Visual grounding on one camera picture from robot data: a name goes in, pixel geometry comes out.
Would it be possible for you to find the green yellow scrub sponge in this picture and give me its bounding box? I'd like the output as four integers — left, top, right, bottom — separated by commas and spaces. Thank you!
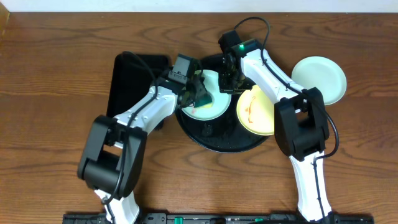
194, 93, 213, 108

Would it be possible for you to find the light green plate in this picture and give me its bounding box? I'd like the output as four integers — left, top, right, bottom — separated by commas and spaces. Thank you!
292, 56, 347, 105
182, 70, 231, 121

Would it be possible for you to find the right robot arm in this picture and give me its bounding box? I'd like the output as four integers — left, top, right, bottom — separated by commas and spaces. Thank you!
218, 37, 334, 222

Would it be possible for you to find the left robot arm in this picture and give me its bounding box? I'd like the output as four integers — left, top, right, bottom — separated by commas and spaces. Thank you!
77, 78, 213, 223

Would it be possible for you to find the black round tray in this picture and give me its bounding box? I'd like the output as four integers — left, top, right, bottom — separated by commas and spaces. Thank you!
174, 53, 271, 154

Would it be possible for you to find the black rectangular tray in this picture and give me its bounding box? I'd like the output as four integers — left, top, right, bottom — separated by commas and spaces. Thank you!
100, 52, 177, 134

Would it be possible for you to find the yellow plate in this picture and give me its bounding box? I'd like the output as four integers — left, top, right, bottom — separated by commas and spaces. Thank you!
236, 85, 275, 136

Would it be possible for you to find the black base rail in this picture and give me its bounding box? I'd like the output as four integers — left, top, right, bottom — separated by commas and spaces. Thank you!
62, 213, 374, 224

